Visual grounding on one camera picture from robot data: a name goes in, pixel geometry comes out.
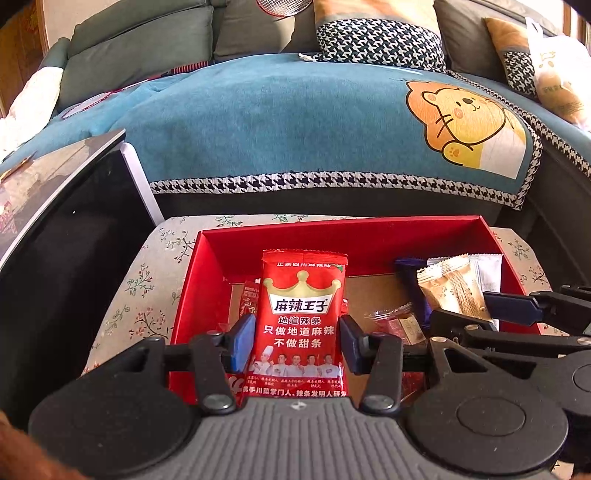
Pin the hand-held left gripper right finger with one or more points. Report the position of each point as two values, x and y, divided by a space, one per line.
353 344

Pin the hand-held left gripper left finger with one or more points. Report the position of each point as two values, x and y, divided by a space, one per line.
244 344

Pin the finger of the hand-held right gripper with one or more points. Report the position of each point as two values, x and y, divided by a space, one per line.
466 323
512 302

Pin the long silver snack packet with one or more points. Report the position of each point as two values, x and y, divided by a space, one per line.
489 274

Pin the tan biscuit packet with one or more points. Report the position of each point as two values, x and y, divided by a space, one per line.
452 286

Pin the long red crown snack packet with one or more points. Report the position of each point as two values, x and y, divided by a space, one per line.
300 323

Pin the purple snack packet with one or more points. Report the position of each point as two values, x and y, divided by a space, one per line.
411 281

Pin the red cardboard box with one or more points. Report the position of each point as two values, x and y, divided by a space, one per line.
323 244

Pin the person's left forearm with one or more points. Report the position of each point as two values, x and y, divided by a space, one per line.
18 454

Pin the clear wrapped snack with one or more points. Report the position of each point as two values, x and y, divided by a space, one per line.
385 317
412 330

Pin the small dark red packet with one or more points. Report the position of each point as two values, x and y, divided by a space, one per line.
249 302

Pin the grey sofa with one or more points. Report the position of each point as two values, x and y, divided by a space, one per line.
323 203

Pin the blue bear print sofa cover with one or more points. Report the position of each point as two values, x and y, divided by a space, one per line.
277 115

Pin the white plastic bag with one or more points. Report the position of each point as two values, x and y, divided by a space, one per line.
561 69

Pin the houndstooth pillow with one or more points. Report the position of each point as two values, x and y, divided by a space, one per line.
378 39
512 50

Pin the grey sofa cushion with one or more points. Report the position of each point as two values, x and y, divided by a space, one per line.
466 41
138 27
258 32
134 76

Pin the crumpled white tissue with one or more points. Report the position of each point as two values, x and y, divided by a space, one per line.
308 57

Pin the white blanket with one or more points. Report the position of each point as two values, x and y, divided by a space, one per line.
27 110

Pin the badminton racket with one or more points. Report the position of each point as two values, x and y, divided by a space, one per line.
286 5

